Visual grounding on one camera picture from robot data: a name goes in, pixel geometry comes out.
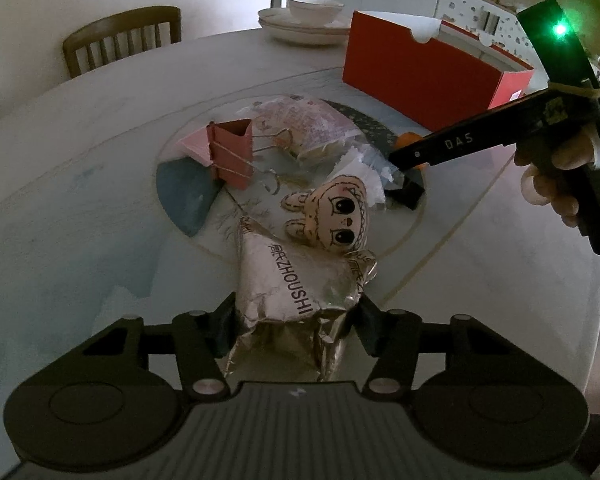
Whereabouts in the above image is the brown wooden chair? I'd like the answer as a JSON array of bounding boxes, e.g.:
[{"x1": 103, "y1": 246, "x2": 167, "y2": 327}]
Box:
[{"x1": 62, "y1": 6, "x2": 182, "y2": 79}]

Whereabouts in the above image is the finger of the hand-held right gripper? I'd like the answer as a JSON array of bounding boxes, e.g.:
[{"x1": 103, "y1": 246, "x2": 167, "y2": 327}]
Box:
[
  {"x1": 389, "y1": 141, "x2": 433, "y2": 168},
  {"x1": 384, "y1": 170, "x2": 427, "y2": 211}
]

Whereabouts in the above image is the white bowl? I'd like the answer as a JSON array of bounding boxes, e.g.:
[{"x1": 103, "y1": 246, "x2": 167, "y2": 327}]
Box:
[{"x1": 286, "y1": 0, "x2": 346, "y2": 23}]

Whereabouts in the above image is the cream plush doll keychain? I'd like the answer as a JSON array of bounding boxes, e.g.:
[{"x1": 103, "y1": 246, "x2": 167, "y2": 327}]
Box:
[{"x1": 281, "y1": 174, "x2": 370, "y2": 251}]

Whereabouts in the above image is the red cardboard box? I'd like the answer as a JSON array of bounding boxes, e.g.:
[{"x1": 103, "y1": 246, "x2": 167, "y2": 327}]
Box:
[{"x1": 341, "y1": 10, "x2": 537, "y2": 133}]

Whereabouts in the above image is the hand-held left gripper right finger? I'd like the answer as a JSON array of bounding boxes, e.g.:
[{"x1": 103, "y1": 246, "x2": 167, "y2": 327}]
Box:
[{"x1": 352, "y1": 300, "x2": 518, "y2": 402}]

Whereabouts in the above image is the silver foil snack packet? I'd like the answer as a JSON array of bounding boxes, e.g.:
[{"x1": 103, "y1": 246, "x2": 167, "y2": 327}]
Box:
[{"x1": 223, "y1": 215, "x2": 379, "y2": 383}]

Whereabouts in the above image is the white desktop table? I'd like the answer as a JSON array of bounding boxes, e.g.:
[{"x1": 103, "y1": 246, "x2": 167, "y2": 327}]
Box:
[{"x1": 0, "y1": 25, "x2": 600, "y2": 480}]

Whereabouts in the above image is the pink paper pad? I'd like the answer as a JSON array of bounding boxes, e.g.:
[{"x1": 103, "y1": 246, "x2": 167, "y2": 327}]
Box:
[{"x1": 181, "y1": 127, "x2": 216, "y2": 167}]

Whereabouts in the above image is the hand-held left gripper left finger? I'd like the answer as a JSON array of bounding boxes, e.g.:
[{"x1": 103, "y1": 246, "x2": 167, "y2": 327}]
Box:
[{"x1": 82, "y1": 294, "x2": 238, "y2": 402}]

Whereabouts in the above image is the white plate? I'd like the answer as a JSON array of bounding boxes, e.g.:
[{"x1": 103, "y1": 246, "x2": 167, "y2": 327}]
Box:
[
  {"x1": 257, "y1": 7, "x2": 353, "y2": 37},
  {"x1": 264, "y1": 30, "x2": 352, "y2": 47}
]

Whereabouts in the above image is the pink binder clip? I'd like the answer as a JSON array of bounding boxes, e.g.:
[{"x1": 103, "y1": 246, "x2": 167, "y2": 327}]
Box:
[{"x1": 206, "y1": 119, "x2": 293, "y2": 195}]

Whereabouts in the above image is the person's right hand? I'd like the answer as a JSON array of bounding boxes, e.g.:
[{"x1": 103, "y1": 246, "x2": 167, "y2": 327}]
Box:
[{"x1": 514, "y1": 121, "x2": 600, "y2": 228}]

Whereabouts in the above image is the small orange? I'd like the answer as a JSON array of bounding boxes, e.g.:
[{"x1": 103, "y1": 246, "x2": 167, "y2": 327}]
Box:
[{"x1": 396, "y1": 131, "x2": 428, "y2": 168}]

